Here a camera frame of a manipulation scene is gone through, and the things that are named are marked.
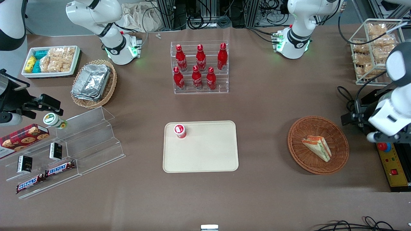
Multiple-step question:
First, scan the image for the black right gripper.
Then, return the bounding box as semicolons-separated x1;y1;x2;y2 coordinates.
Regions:
0;71;64;118

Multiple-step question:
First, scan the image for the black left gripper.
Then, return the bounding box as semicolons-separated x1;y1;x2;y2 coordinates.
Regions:
341;91;393;134

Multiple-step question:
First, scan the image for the triangle sandwich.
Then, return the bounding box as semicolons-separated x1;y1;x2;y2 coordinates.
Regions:
302;135;332;163

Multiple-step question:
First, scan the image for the white rectangular snack tray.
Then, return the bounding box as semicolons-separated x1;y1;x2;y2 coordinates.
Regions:
21;45;81;79

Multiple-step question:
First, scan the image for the round brown wicker basket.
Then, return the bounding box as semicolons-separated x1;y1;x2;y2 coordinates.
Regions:
287;116;350;175

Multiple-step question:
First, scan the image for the oval tan wicker basket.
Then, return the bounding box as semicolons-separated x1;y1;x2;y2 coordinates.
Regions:
71;59;118;109

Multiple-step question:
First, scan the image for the beige plastic tray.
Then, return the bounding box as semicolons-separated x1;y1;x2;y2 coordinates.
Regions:
163;121;239;173

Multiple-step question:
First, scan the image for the green white lidded cup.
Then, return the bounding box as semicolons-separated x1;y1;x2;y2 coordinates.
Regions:
43;113;68;130

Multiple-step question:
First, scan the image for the red tartan cookie box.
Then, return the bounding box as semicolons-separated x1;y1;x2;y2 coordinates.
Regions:
0;124;50;160

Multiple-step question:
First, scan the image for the yellow snack packet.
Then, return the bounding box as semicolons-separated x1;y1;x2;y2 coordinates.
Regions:
25;56;37;73

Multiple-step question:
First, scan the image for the small black chocolate box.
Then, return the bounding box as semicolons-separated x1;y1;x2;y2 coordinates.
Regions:
17;155;33;174
49;142;63;161

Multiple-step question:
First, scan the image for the aluminium foil container stack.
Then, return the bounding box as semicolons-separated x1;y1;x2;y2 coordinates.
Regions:
71;64;111;101

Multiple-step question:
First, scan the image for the clear acrylic stepped shelf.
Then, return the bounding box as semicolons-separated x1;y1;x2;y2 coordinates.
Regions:
0;128;82;200
55;107;126;175

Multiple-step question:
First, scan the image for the Snickers chocolate bar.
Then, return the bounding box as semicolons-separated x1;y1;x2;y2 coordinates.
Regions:
16;173;46;194
45;160;76;177

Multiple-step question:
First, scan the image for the yellow emergency stop box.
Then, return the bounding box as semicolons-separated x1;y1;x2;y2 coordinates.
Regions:
376;141;411;192

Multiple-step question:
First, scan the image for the beige cloth bag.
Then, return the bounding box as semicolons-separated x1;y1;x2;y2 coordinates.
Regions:
120;3;163;32

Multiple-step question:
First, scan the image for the clear acrylic bottle rack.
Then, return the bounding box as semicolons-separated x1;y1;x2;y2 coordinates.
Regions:
170;40;229;94

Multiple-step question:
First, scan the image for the red cola bottle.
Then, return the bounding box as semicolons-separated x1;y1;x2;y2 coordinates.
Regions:
173;66;185;90
192;65;203;90
206;66;217;90
196;44;207;72
175;44;188;72
217;43;228;71

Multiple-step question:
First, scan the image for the red white yogurt cup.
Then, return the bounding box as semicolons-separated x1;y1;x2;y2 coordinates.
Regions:
174;124;187;139

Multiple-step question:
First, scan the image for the white wire basket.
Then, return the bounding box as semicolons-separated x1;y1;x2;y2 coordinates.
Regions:
348;19;406;86

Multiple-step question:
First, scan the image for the black cable bundle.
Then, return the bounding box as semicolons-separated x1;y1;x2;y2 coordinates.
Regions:
313;216;411;231
247;27;284;44

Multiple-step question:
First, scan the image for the aluminium equipment frame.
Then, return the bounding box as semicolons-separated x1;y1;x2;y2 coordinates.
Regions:
156;0;261;31

